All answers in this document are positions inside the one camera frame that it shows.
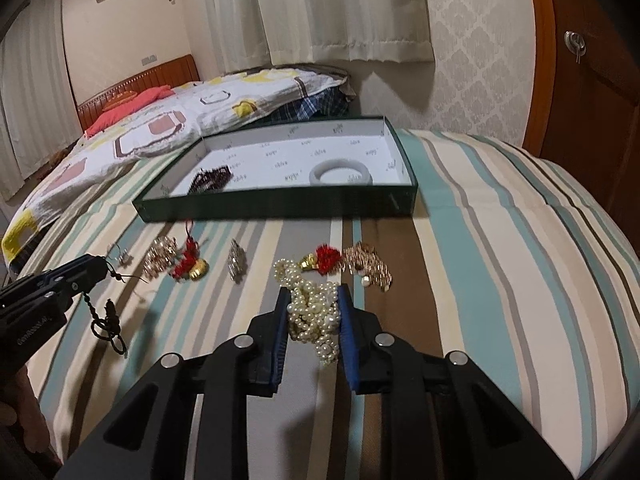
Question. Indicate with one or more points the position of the wooden headboard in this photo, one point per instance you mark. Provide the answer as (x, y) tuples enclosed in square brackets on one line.
[(165, 67)]

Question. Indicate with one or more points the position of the white shallow tray box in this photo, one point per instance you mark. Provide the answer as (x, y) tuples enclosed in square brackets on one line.
[(280, 206)]

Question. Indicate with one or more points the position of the person's left hand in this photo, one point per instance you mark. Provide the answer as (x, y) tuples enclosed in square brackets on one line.
[(30, 410)]

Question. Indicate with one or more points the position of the sheer white curtain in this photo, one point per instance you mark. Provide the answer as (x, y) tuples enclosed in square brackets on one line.
[(230, 10)]

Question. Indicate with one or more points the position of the wooden door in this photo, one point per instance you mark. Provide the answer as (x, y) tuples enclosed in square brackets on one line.
[(600, 110)]

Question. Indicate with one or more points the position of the blue plaid cloth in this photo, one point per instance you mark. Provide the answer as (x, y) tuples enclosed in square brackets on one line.
[(320, 105)]

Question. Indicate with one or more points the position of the wall socket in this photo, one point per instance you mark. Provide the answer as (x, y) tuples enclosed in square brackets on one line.
[(149, 58)]

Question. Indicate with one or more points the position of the red pillow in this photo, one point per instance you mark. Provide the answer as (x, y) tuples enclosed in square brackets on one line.
[(115, 115)]

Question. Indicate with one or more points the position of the metal door lock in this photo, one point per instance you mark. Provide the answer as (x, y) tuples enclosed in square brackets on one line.
[(573, 42)]

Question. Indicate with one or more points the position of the white patterned quilt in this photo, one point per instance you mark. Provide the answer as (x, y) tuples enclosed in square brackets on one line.
[(150, 135)]

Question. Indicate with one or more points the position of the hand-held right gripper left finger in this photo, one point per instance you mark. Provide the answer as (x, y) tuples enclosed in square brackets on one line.
[(280, 332)]

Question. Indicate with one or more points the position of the white jade bangle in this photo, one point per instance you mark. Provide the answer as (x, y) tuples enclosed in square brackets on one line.
[(315, 176)]

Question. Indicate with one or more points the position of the beige window curtain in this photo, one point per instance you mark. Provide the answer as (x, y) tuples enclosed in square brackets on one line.
[(350, 10)]

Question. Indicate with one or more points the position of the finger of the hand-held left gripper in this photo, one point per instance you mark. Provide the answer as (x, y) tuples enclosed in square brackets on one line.
[(75, 290), (75, 264)]

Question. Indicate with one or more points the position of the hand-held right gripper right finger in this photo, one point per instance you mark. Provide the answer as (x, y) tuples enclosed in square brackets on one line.
[(347, 342)]

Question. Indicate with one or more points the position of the long pleated white curtain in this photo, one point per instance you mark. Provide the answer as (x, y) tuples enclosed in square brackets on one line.
[(35, 85)]

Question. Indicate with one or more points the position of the small red tassel gold charm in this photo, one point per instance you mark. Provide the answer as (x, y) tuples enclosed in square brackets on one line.
[(327, 257)]

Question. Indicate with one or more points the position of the gold brooch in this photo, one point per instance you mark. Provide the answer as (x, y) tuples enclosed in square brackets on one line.
[(157, 260)]

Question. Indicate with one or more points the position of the large red tassel gold charm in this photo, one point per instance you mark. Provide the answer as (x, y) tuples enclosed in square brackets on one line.
[(190, 260)]

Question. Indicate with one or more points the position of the silver brooch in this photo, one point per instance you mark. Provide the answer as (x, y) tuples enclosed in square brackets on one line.
[(236, 260)]

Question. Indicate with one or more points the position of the striped blanket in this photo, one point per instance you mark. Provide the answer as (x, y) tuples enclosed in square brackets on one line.
[(450, 285)]

